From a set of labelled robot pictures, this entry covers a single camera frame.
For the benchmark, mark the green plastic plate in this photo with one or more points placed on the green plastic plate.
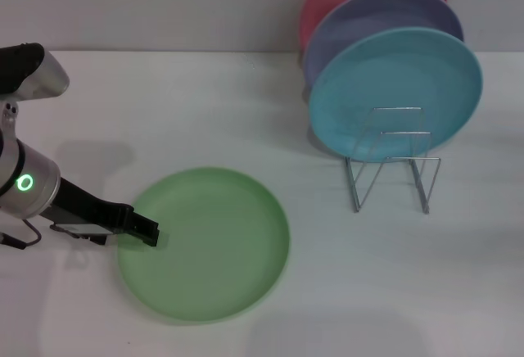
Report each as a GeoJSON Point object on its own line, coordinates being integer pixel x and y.
{"type": "Point", "coordinates": [221, 250]}

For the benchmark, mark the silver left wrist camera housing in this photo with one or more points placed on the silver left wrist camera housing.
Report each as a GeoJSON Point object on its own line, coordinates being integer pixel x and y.
{"type": "Point", "coordinates": [41, 74]}

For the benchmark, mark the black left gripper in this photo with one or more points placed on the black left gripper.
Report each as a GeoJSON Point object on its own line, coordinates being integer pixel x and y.
{"type": "Point", "coordinates": [94, 213]}

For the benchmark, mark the light blue plastic plate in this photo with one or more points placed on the light blue plastic plate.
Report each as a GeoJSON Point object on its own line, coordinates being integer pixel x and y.
{"type": "Point", "coordinates": [389, 87]}

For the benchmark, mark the purple plastic plate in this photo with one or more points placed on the purple plastic plate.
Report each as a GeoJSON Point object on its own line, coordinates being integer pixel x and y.
{"type": "Point", "coordinates": [368, 17]}

